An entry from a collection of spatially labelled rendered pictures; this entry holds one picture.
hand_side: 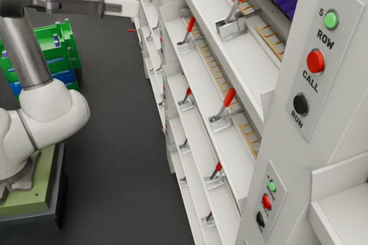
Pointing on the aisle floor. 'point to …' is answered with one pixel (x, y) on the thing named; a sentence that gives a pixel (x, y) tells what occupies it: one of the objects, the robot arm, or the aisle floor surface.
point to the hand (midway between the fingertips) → (120, 7)
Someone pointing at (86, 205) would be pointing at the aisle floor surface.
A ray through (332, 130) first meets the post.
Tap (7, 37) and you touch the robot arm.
